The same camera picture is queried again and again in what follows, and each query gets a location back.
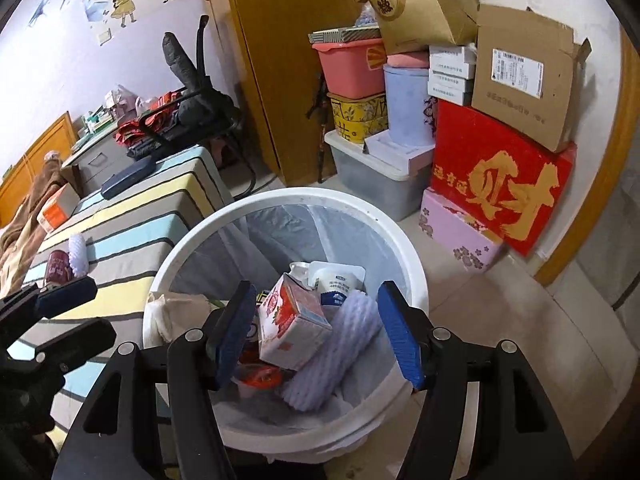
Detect white yogurt cup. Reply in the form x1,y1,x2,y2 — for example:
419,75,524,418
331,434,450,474
307,260,367,308

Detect yellow floral box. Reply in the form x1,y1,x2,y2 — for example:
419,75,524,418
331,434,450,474
327,92,390,146

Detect grey plastic storage bin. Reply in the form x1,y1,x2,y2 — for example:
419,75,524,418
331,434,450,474
324,129,436,221

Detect grey nightstand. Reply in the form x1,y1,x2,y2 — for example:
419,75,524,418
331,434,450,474
60,122,136,198

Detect dark blue glasses case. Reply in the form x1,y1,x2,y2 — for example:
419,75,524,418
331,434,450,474
100,156,156,200

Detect black folding chair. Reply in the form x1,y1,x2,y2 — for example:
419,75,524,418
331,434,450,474
125,15,258,201

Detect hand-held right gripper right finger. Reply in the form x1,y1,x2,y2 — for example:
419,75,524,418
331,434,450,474
376,280,576,480

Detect white round trash bin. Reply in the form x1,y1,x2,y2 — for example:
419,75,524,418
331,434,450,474
142,187,430,463

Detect white foam net sleeve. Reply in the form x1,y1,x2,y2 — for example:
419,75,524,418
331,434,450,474
67,232,90,277
280,292,386,413

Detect wooden door frame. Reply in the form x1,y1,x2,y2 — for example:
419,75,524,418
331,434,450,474
532,25,640,286

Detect brown paper bag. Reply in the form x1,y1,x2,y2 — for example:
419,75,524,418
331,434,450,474
346,0,481,56

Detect cartoon wall sticker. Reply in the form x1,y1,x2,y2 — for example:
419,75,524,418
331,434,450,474
27,0,196,46

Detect black folded umbrella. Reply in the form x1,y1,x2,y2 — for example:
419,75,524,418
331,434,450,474
306,72,333,185

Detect wooden headboard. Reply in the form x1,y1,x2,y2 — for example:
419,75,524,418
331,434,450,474
0,111,78,228

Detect red drink carton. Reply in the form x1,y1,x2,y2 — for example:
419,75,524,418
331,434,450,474
257,272,333,372

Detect pink floral box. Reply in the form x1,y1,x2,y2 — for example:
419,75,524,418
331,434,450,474
419,187,506,273

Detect clear plastic bin liner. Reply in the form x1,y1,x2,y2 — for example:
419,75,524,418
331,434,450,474
170,202,401,431

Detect red bags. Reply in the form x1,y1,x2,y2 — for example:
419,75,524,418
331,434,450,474
115,91,186,147

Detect red gift box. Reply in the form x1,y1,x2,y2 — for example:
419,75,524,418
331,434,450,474
430,99,578,258

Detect red-lid plastic cup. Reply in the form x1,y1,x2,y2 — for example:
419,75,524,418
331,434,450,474
235,362,283,398

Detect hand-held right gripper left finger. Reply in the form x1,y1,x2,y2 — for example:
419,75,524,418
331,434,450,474
52,280,258,480

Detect white flat box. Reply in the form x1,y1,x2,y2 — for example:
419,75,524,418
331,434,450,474
364,129,436,176

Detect white small box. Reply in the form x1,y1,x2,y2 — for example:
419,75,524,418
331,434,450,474
429,67,476,93
427,82,473,107

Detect lilac plastic bucket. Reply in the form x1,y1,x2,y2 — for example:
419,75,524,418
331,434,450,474
383,52,438,147

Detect stack of white boxes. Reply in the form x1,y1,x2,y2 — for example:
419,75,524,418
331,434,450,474
429,44,478,80

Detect red drink can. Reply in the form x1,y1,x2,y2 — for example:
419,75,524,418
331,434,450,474
45,249,72,286

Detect pile of bottles and boxes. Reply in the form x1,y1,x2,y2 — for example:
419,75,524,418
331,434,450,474
75,85,151,138

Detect orange and white box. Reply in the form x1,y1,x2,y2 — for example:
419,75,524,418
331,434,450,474
36,182,82,233

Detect pink plastic basin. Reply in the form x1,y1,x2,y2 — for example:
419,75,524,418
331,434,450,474
312,37,388,101

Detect open cardboard box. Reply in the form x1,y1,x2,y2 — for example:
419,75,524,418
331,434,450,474
471,4,593,153

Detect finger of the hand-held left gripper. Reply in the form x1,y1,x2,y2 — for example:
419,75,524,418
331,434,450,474
9,317,117,377
0,276,98,346

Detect brown blanket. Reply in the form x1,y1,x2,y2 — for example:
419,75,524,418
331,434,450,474
0,152,68,301

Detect wooden wardrobe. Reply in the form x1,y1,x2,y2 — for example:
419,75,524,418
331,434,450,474
197,0,371,186

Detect patterned flat box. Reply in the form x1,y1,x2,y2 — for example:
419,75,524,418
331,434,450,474
307,25,383,46

